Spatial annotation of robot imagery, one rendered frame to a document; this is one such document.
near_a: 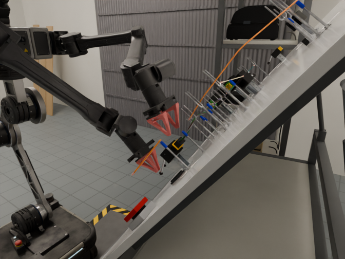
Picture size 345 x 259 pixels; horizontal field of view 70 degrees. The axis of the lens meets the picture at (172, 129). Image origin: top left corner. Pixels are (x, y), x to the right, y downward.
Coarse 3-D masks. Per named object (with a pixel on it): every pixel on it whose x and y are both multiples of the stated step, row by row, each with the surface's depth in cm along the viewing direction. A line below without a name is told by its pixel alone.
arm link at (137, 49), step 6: (132, 30) 102; (138, 30) 102; (132, 36) 103; (138, 36) 103; (132, 42) 99; (138, 42) 97; (144, 42) 102; (132, 48) 92; (138, 48) 91; (144, 48) 99; (132, 54) 86; (138, 54) 85; (126, 60) 80; (138, 60) 78; (120, 66) 76; (126, 72) 75; (126, 78) 76; (132, 78) 76; (126, 84) 78; (132, 84) 77
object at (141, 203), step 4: (144, 200) 57; (140, 204) 56; (144, 204) 57; (136, 208) 55; (140, 208) 55; (132, 212) 55; (136, 212) 54; (140, 212) 56; (128, 216) 56; (132, 216) 55; (136, 216) 56; (128, 220) 56
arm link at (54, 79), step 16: (16, 48) 65; (16, 64) 66; (32, 64) 68; (32, 80) 70; (48, 80) 71; (64, 96) 74; (80, 96) 77; (80, 112) 79; (96, 112) 80; (112, 112) 84
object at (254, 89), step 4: (244, 76) 79; (248, 76) 80; (252, 76) 80; (240, 80) 79; (244, 80) 78; (248, 80) 78; (240, 84) 80; (244, 84) 81; (248, 84) 79; (252, 84) 79; (248, 88) 80; (252, 88) 81; (256, 88) 79; (260, 88) 78; (252, 92) 80; (256, 92) 81
